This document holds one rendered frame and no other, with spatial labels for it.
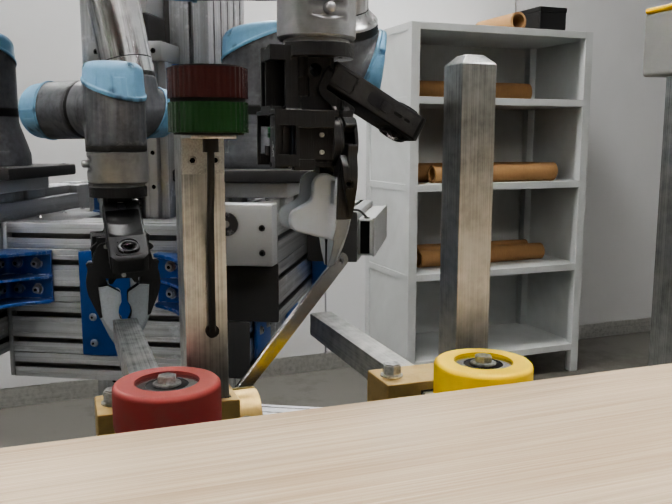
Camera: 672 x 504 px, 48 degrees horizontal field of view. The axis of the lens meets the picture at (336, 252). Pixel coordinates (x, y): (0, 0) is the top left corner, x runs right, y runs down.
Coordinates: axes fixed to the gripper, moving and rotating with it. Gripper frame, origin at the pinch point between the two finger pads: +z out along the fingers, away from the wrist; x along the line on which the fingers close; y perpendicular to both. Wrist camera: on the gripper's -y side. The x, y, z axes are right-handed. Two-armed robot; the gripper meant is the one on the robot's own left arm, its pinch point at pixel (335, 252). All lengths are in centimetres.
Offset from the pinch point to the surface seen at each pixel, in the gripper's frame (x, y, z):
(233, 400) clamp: 10.2, 12.7, 10.6
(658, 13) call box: 6.2, -32.6, -24.1
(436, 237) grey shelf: -258, -145, 35
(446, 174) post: 7.0, -8.4, -7.9
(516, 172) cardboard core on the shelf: -218, -163, 2
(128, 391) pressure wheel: 16.3, 21.6, 6.9
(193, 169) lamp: 9.9, 15.6, -8.7
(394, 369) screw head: 8.6, -2.7, 9.9
